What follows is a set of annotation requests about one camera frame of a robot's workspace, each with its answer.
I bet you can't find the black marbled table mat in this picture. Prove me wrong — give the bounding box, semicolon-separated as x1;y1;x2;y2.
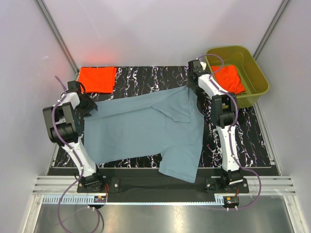
52;65;274;169

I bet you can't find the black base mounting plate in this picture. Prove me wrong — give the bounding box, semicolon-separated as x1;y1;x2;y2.
77;167;250;203

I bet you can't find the left orange connector box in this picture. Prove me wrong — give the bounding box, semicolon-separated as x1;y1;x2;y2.
94;196;107;203

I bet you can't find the aluminium frame rail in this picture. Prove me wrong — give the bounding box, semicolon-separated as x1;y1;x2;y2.
32;176;295;205

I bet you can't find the olive green plastic bin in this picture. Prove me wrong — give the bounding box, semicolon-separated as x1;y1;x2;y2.
206;45;270;108

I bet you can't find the right orange connector box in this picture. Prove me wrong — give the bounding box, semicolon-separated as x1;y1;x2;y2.
224;196;240;204

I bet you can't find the folded orange t-shirt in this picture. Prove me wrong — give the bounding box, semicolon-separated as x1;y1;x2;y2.
78;67;117;94

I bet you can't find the orange connector box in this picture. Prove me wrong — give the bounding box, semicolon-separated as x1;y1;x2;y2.
94;196;107;203
224;196;240;204

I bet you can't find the right aluminium corner post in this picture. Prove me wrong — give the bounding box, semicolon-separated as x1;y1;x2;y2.
253;0;291;60

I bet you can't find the orange t-shirt in bin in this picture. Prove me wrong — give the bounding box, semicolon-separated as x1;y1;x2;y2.
211;65;245;95

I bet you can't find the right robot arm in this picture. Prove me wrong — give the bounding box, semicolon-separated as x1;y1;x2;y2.
188;59;243;193

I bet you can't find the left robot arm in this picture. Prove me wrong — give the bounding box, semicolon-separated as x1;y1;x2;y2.
43;81;105;192

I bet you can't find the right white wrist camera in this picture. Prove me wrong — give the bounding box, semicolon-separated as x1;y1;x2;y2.
200;62;207;70

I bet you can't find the aluminium corner post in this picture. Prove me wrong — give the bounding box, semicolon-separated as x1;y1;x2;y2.
253;0;291;60
35;0;80;78

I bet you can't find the left aluminium corner post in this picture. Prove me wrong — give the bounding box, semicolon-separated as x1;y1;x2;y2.
35;0;80;78

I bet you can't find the grey-blue t-shirt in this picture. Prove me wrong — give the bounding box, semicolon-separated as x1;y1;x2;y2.
84;86;204;183

